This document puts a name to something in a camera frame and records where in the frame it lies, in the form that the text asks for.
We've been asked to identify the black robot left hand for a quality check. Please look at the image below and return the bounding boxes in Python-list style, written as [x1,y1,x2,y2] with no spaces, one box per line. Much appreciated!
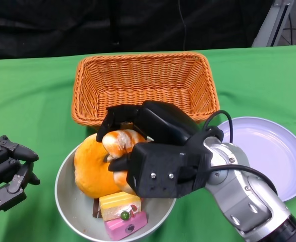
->
[0,135,41,220]

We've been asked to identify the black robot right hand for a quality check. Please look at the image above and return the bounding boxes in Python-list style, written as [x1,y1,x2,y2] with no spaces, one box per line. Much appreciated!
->
[96,100,202,172]

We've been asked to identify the orange striped ring bread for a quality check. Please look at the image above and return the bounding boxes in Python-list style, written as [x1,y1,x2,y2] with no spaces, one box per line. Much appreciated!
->
[74,133,125,198]
[101,129,148,196]

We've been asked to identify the grey round bowl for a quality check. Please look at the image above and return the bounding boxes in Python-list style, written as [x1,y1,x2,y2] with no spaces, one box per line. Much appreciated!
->
[54,137,177,242]

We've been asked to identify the orange wicker basket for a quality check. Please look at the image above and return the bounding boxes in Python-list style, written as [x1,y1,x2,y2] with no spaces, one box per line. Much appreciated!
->
[71,52,220,131]

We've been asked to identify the brown chocolate cake slice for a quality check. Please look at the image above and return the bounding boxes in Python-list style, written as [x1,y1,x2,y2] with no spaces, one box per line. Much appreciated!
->
[92,199,103,219]

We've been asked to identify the yellow cream cake slice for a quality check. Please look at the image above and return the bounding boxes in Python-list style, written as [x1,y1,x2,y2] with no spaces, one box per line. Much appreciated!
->
[99,191,142,221]

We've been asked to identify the lavender round plate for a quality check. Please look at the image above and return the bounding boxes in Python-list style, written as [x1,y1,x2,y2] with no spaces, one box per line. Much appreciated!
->
[214,116,296,202]

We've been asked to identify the pink cake slice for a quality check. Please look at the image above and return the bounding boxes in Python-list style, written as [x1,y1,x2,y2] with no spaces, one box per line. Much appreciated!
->
[104,211,148,240]

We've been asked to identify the green tablecloth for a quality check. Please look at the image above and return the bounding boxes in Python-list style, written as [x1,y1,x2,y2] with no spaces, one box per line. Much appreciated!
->
[0,44,296,242]

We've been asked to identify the black backdrop cloth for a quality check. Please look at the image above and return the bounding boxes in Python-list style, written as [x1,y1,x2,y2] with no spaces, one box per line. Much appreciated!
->
[0,0,277,62]

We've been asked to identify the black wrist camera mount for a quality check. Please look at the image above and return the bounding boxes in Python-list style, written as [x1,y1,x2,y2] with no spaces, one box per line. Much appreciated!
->
[126,142,211,200]

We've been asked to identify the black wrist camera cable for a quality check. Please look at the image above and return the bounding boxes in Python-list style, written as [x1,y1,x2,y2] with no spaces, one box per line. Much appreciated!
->
[203,110,278,195]

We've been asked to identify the grey metal frame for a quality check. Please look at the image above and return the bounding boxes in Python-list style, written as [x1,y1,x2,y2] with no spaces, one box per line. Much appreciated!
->
[251,0,293,48]

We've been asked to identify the black floor cables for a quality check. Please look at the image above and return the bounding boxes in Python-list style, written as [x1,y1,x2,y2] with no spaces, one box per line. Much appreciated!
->
[281,15,296,47]

